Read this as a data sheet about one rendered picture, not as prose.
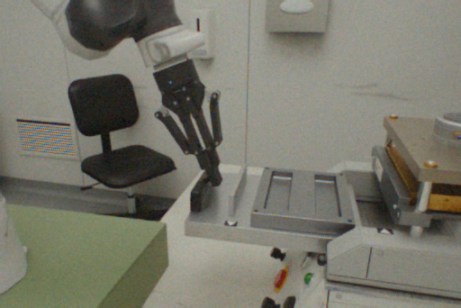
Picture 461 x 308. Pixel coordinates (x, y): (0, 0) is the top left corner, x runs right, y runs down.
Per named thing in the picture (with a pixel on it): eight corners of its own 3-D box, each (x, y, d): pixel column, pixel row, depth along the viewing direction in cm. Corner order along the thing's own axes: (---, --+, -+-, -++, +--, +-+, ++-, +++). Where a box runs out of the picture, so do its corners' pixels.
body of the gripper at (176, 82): (198, 53, 69) (216, 102, 71) (158, 68, 71) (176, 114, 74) (186, 58, 62) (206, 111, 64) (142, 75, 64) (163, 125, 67)
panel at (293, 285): (279, 250, 93) (319, 192, 85) (266, 351, 66) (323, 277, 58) (272, 247, 93) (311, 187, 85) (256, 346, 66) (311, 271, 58)
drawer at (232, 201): (349, 199, 80) (354, 165, 77) (363, 263, 60) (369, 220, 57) (213, 186, 86) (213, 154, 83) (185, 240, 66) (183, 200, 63)
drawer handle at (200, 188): (219, 178, 81) (219, 160, 80) (200, 212, 67) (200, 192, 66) (210, 177, 81) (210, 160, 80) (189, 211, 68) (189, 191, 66)
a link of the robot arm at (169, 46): (147, 40, 70) (158, 68, 72) (116, 46, 59) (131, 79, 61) (208, 15, 67) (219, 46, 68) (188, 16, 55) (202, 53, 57)
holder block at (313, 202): (343, 185, 78) (345, 173, 77) (353, 237, 60) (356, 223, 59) (263, 177, 81) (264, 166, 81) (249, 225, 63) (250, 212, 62)
